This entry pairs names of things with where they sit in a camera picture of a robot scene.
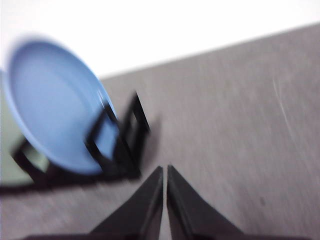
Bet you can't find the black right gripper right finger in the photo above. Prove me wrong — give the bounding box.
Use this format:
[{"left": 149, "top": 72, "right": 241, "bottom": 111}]
[{"left": 166, "top": 164, "right": 252, "bottom": 240}]

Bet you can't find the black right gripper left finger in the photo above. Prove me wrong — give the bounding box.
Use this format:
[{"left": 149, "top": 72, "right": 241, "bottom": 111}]
[{"left": 22, "top": 165, "right": 164, "bottom": 240}]

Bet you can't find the blue plate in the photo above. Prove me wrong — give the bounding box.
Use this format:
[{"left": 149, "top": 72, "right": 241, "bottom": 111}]
[{"left": 2, "top": 39, "right": 120, "bottom": 176}]

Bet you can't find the green plate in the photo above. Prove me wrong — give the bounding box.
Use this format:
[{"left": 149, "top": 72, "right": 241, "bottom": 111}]
[{"left": 0, "top": 69, "right": 51, "bottom": 187}]

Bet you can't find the black plate rack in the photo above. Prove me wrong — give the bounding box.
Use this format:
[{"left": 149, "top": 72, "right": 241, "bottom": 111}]
[{"left": 0, "top": 90, "right": 153, "bottom": 195}]

